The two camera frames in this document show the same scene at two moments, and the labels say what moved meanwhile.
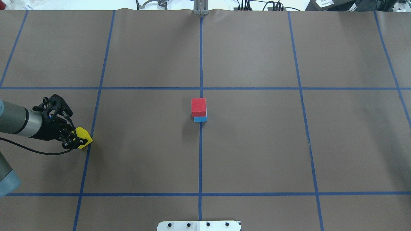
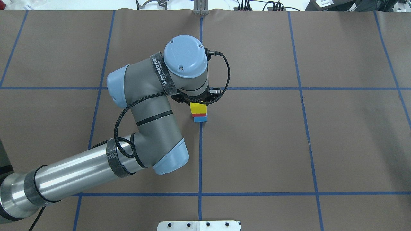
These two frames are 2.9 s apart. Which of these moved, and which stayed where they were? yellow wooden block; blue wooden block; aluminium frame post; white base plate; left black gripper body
Moved: left black gripper body; yellow wooden block
Stayed: aluminium frame post; blue wooden block; white base plate
